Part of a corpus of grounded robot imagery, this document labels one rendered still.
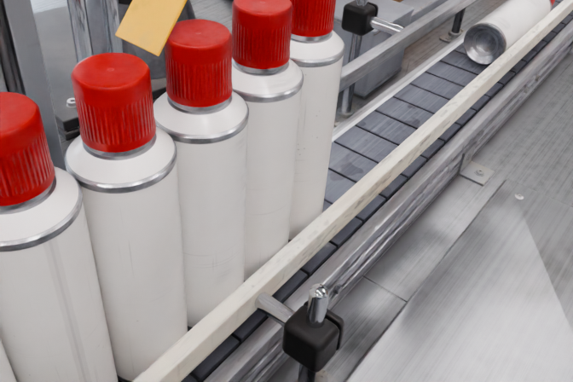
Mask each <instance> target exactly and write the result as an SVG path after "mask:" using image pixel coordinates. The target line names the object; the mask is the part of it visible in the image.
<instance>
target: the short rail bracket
mask: <svg viewBox="0 0 573 382"><path fill-rule="evenodd" d="M328 299H329V290H328V288H327V287H326V286H325V285H323V284H319V283H318V284H315V285H313V286H312V287H311V289H310V293H309V299H308V300H307V301H306V302H304V305H302V306H300V307H299V309H298V310H297V311H296V312H295V313H294V314H293V315H292V316H291V317H290V318H289V319H288V320H287V321H286V323H285V325H284V333H283V341H282V349H283V351H284V352H285V353H286V354H288V355H289V356H290V357H291V358H293V359H294V360H296V361H297V362H299V363H300V365H299V371H298V382H315V377H316V373H317V372H320V371H321V370H322V369H323V368H324V366H325V365H326V364H327V363H328V362H329V360H330V359H331V358H332V357H333V356H334V354H335V353H336V350H339V348H340V346H341V342H342V338H343V333H344V320H343V319H342V318H341V317H340V316H338V315H336V314H335V313H333V312H332V311H331V310H329V309H328V308H327V304H328Z"/></svg>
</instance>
